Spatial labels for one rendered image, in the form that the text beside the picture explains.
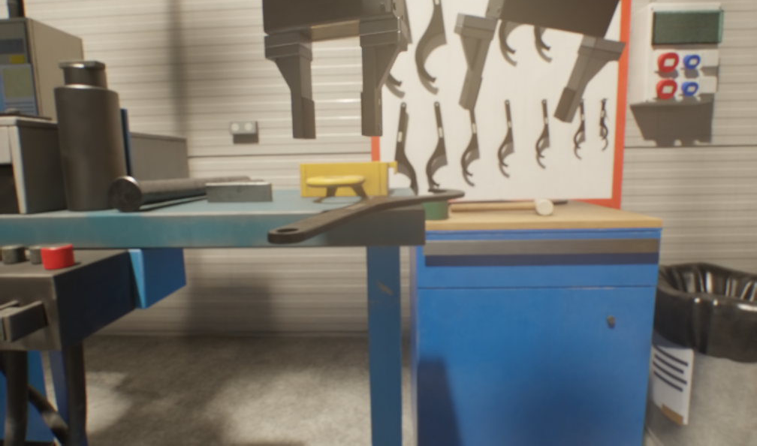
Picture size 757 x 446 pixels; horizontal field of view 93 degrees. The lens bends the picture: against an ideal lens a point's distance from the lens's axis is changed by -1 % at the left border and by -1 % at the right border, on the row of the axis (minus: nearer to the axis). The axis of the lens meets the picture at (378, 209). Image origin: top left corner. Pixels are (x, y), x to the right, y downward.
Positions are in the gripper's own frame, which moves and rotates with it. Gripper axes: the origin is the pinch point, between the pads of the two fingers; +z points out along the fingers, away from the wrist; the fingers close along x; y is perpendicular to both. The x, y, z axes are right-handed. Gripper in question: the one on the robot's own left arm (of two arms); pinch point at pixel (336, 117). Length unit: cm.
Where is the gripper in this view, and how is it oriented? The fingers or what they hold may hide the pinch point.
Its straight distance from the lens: 38.4
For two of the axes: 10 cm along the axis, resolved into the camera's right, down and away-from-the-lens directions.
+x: -9.6, -0.2, 2.9
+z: 0.2, 9.9, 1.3
